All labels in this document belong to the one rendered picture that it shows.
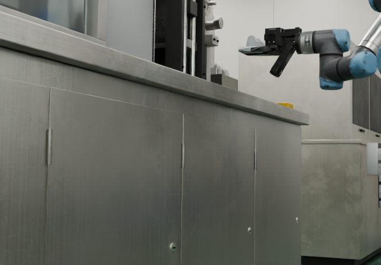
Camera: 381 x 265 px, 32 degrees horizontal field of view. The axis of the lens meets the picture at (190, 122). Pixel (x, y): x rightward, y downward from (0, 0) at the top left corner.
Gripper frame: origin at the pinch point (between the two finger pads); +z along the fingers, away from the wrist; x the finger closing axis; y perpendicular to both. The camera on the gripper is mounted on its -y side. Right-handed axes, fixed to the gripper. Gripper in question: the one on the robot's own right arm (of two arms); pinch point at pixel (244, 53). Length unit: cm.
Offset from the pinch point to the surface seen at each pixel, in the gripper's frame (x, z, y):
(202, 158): 64, -13, -37
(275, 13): -444, 130, 125
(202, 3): 35.0, 0.0, 8.8
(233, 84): -14.8, 9.5, -8.3
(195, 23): 38.3, 0.8, 2.2
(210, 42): 12.2, 7.1, 1.9
